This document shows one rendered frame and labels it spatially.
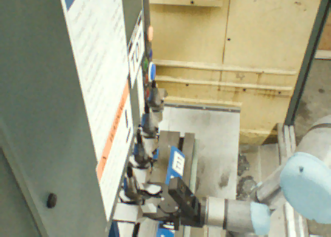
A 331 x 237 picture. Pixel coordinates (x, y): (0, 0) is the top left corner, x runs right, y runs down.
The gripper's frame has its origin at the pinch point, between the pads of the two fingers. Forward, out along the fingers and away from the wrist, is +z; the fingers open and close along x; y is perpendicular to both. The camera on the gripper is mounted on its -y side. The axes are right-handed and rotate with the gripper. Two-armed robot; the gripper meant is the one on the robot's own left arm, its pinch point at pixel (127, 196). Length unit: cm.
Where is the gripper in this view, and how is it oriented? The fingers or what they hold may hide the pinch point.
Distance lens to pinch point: 102.5
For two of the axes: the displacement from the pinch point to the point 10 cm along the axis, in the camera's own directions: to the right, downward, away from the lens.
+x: 1.5, -6.9, 7.1
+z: -9.9, -1.0, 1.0
